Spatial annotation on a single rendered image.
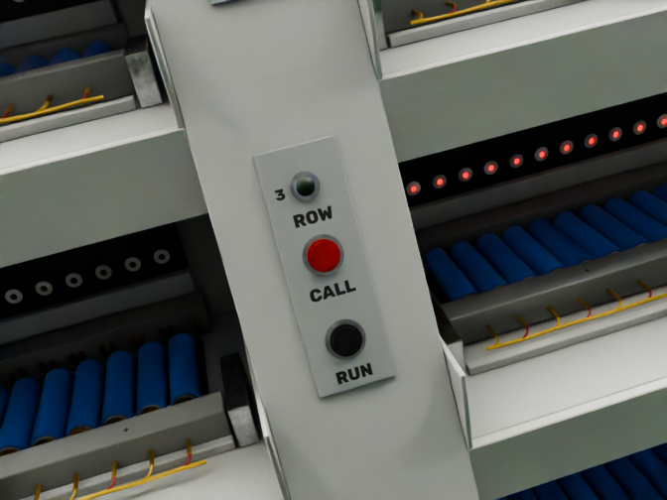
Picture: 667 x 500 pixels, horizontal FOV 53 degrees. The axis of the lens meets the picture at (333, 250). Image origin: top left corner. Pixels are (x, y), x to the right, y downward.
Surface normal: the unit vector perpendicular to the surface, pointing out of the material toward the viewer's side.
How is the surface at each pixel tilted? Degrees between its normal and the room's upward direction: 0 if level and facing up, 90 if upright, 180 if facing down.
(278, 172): 90
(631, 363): 23
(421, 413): 90
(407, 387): 90
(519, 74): 113
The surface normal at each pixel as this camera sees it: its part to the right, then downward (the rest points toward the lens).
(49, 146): -0.18, -0.85
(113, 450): 0.23, 0.45
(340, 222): 0.15, 0.09
